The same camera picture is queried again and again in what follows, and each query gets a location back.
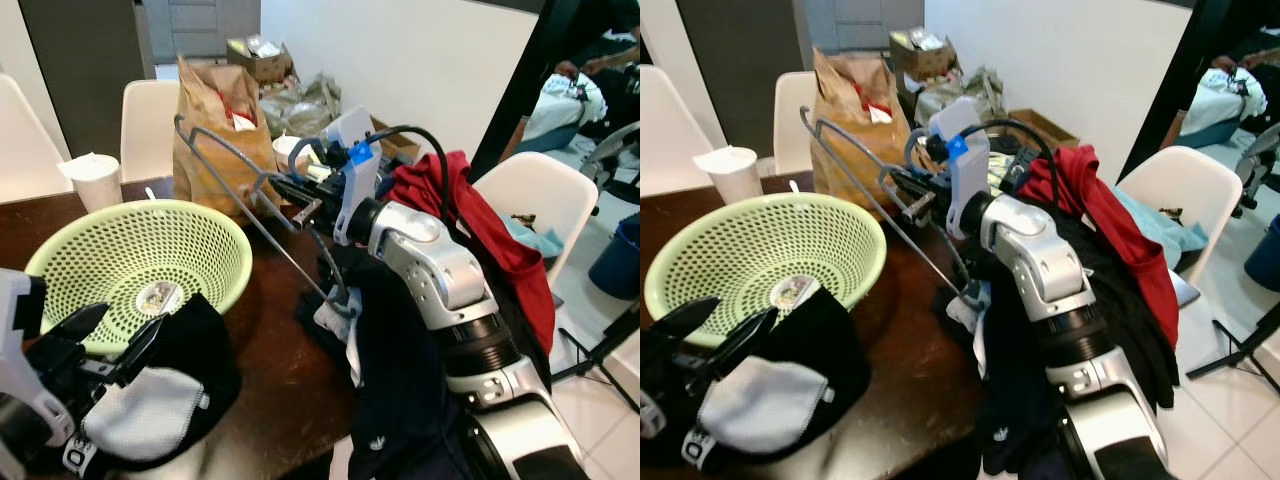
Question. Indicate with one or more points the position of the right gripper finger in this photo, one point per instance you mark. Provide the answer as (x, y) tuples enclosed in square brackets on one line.
[(915, 202), (287, 186), (303, 208), (898, 178)]

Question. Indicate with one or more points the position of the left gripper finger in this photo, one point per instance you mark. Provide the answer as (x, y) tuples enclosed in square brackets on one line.
[(752, 340), (142, 350), (695, 320), (70, 325)]

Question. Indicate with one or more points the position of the thick grey hanger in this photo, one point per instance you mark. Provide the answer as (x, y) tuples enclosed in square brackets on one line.
[(230, 160), (850, 150)]

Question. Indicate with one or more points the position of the red garment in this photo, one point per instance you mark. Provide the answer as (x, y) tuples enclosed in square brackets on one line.
[(500, 240), (1110, 215)]

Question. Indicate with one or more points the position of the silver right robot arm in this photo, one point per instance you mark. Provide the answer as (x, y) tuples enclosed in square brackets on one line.
[(440, 270), (1050, 270)]

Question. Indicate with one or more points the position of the round sticker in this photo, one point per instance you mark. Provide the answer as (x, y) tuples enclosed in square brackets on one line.
[(795, 292), (160, 298)]

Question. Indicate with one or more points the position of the brown paper bag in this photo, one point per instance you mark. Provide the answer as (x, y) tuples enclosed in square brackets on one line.
[(215, 130), (850, 120)]

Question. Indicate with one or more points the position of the grey green sack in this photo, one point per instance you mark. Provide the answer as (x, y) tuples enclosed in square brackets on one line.
[(960, 95), (300, 105)]

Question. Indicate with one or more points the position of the black tripod stand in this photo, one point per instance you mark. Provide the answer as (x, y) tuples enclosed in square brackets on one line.
[(600, 350), (1240, 345)]

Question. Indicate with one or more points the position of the open cardboard box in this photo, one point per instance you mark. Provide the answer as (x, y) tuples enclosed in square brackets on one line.
[(400, 145), (1045, 128)]

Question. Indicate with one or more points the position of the green perforated basket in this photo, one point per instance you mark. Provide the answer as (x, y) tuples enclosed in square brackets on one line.
[(140, 245), (760, 250)]

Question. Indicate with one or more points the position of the blue bucket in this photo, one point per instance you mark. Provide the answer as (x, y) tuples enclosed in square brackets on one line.
[(1262, 255), (615, 260)]

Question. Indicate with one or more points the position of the white chair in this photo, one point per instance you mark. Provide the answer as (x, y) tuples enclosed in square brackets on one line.
[(148, 125), (793, 120), (665, 130), (545, 190), (25, 140), (1190, 185)]

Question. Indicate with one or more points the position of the filled cardboard box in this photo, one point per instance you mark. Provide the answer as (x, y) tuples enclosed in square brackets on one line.
[(260, 62), (922, 58)]

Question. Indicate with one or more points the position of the white paper cup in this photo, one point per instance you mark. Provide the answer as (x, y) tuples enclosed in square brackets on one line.
[(730, 178), (92, 185)]

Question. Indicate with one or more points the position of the teal cloth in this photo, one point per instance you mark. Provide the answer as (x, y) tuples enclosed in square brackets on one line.
[(535, 242), (1165, 228)]

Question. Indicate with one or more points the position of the navy garment white logo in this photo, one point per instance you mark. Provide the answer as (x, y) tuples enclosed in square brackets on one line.
[(400, 380), (1010, 400)]

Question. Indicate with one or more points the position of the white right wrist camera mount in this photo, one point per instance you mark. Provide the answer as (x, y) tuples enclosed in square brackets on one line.
[(352, 160), (962, 150)]

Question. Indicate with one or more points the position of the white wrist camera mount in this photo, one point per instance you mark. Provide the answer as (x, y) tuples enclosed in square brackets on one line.
[(352, 160), (650, 415), (15, 300), (962, 150)]

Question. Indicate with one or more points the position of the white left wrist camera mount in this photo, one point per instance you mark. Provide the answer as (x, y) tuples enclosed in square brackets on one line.
[(650, 415), (15, 300)]

